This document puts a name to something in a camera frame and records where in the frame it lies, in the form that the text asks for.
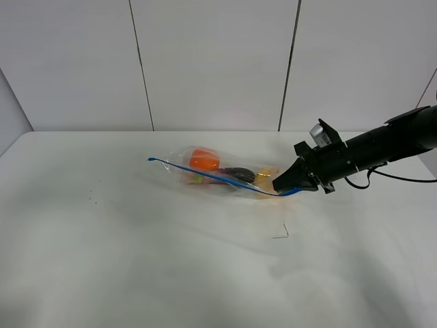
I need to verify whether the yellow pear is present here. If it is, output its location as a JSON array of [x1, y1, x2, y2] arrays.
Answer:
[[254, 167, 279, 194]]

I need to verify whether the orange fruit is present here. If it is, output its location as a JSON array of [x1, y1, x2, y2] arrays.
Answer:
[[189, 148, 220, 172]]

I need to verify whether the purple eggplant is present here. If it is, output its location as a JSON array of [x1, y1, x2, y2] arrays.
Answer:
[[218, 167, 255, 184]]

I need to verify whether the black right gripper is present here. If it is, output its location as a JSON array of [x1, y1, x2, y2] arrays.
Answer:
[[272, 119, 357, 195]]

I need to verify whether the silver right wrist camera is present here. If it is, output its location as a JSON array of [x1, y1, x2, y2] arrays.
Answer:
[[309, 124, 331, 148]]

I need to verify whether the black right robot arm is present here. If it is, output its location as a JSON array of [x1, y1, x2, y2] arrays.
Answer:
[[272, 106, 436, 195]]

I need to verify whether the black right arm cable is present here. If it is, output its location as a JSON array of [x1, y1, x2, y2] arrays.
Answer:
[[344, 163, 437, 189]]

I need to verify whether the clear zip bag blue zipper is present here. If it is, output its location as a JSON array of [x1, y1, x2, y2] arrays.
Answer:
[[147, 146, 301, 199]]

